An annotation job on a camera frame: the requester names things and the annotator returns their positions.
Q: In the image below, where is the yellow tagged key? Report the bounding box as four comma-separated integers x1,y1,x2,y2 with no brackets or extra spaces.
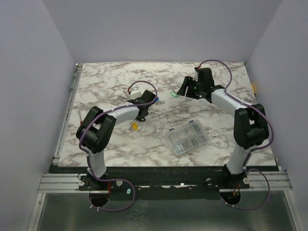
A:
129,122,139,131

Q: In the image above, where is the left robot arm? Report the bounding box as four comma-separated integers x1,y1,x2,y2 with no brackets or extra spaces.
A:
76,90,157,190

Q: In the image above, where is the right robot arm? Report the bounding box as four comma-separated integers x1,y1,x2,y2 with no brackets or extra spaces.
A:
177,68,269,188

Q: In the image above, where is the green tagged key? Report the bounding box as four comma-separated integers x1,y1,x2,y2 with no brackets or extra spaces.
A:
170,90,178,98

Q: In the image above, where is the clear plastic screw box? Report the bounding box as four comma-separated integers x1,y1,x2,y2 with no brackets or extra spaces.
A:
165,120,210,156

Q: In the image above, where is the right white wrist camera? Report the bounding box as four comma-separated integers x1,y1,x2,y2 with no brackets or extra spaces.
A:
193,67,199,82

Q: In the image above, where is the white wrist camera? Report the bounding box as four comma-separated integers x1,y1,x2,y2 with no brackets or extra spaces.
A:
193,67,199,82
128,87,142,100

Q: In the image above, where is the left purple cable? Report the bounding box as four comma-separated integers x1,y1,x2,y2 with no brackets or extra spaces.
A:
79,80,158,212

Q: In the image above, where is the purple cable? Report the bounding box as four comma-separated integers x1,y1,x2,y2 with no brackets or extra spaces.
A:
79,80,158,212
198,59,276,211

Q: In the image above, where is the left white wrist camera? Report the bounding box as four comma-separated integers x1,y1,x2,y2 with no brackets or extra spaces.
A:
128,87,142,100

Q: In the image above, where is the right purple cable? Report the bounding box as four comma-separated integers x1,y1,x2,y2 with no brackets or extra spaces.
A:
198,59,276,211

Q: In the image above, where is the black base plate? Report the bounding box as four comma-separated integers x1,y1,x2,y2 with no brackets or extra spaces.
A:
81,167,247,200

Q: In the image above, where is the aluminium frame rail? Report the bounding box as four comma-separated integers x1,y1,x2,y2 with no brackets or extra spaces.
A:
38,171,293,193

